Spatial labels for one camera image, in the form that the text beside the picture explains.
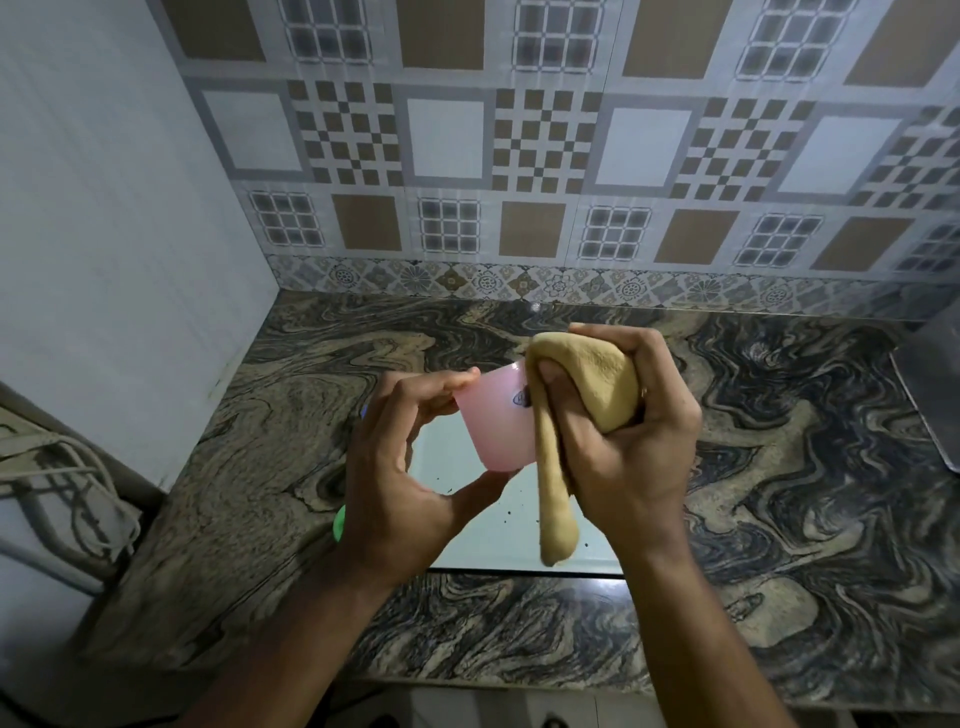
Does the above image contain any person's right hand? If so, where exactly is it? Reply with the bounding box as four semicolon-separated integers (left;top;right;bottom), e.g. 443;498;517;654
535;323;704;575

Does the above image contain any person's left hand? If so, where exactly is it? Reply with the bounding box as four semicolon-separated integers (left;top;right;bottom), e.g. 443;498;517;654
333;366;520;601

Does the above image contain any yellow cleaning cloth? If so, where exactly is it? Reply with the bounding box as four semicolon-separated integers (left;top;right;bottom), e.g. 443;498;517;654
525;332;640;568

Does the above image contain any pink plastic cup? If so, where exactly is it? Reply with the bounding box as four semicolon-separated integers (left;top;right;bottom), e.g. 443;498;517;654
454;360;540;474

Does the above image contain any person's left forearm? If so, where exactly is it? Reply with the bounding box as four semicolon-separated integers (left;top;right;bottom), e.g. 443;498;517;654
176;573;451;728

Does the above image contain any person's right forearm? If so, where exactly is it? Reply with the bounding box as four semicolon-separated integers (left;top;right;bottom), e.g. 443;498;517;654
618;536;798;728

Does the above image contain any white rectangular tray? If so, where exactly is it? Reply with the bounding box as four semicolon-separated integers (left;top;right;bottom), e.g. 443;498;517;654
405;411;625;576

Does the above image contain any steel tray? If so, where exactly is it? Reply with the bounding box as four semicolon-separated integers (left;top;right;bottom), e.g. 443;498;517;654
889;298;960;476

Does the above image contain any white cable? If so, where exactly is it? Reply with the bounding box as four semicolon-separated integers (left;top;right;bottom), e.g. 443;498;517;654
0;427;144;575

